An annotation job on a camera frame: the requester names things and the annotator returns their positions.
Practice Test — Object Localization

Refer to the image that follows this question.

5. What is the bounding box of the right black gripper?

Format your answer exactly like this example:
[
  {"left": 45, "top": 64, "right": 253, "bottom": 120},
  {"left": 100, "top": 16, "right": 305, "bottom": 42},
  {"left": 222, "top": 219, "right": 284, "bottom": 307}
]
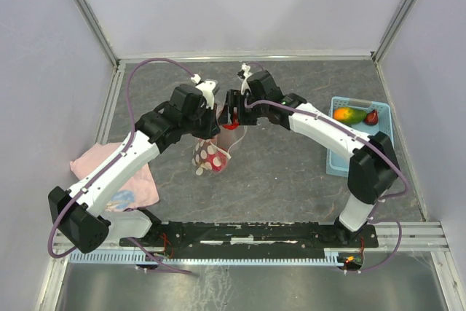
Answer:
[{"left": 218, "top": 90, "right": 266, "bottom": 126}]

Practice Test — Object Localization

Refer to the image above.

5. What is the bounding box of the bright red fruit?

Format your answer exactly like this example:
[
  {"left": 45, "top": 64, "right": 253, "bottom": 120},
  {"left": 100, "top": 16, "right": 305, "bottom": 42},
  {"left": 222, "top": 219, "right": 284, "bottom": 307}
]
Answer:
[{"left": 222, "top": 115, "right": 240, "bottom": 130}]

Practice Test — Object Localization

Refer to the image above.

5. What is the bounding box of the clear polka dot zip bag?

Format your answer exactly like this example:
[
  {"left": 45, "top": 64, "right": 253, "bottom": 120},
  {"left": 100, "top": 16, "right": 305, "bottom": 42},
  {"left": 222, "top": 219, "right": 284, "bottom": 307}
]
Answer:
[{"left": 191, "top": 126, "right": 248, "bottom": 176}]

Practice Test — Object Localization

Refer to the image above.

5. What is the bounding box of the orange green mango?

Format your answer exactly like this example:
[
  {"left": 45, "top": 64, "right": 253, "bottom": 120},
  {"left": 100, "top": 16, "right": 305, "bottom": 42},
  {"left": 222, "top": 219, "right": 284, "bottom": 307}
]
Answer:
[{"left": 333, "top": 106, "right": 367, "bottom": 125}]

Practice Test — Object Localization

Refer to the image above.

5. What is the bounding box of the dark red pointed fruit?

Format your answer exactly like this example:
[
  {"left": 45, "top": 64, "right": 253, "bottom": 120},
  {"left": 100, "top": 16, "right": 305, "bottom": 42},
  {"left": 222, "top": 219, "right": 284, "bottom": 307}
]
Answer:
[{"left": 363, "top": 109, "right": 379, "bottom": 126}]

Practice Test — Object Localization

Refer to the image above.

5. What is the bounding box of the red round apple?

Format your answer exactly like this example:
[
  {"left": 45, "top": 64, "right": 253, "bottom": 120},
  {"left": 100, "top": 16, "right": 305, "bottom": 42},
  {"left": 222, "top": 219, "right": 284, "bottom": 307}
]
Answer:
[{"left": 205, "top": 152, "right": 229, "bottom": 173}]

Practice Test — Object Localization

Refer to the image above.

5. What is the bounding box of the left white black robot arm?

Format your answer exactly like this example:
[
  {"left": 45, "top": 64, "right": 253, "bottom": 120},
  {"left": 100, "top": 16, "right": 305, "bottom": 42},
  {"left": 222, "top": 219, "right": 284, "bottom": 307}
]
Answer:
[{"left": 48, "top": 80, "right": 220, "bottom": 253}]

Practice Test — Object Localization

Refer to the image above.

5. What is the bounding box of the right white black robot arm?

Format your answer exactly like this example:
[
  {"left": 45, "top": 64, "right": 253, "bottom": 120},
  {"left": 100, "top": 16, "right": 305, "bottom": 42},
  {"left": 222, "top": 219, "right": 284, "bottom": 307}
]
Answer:
[{"left": 218, "top": 70, "right": 404, "bottom": 246}]

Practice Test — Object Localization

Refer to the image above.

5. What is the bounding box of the pink cloth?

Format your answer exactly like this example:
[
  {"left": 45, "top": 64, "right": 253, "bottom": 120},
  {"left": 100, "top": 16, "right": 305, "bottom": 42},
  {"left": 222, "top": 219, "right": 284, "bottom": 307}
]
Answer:
[{"left": 70, "top": 143, "right": 159, "bottom": 211}]

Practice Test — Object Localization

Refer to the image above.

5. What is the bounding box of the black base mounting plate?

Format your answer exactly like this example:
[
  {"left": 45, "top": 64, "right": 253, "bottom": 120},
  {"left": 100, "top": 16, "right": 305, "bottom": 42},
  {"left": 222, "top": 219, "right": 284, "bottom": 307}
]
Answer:
[{"left": 137, "top": 221, "right": 379, "bottom": 259}]

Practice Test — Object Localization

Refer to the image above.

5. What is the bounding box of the light blue plastic basket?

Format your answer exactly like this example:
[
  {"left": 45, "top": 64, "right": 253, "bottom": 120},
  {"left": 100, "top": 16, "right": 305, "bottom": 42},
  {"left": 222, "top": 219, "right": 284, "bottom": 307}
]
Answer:
[{"left": 326, "top": 96, "right": 394, "bottom": 178}]

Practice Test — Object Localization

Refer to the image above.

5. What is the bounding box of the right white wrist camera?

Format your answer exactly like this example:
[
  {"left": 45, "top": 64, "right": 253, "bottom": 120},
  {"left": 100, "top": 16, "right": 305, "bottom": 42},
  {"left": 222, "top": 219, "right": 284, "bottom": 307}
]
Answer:
[{"left": 237, "top": 63, "right": 252, "bottom": 95}]

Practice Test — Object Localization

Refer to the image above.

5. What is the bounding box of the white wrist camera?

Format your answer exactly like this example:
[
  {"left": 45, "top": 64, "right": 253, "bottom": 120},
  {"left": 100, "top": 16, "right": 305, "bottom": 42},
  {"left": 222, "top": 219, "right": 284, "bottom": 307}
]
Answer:
[
  {"left": 191, "top": 74, "right": 220, "bottom": 109},
  {"left": 237, "top": 63, "right": 252, "bottom": 95}
]

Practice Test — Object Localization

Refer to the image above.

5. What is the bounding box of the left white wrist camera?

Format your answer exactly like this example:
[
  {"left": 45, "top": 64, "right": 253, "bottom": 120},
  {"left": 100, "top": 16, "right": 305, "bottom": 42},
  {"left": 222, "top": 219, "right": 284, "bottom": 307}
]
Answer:
[{"left": 191, "top": 74, "right": 220, "bottom": 109}]

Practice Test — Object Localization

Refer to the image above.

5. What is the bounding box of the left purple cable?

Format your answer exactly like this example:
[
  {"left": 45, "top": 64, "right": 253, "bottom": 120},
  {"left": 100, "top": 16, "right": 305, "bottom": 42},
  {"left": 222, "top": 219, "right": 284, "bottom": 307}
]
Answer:
[{"left": 49, "top": 58, "right": 200, "bottom": 259}]

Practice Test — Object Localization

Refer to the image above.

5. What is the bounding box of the light blue cable duct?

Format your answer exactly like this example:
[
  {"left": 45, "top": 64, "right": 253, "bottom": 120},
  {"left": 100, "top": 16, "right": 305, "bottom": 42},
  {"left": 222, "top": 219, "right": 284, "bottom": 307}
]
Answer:
[{"left": 68, "top": 248, "right": 344, "bottom": 267}]

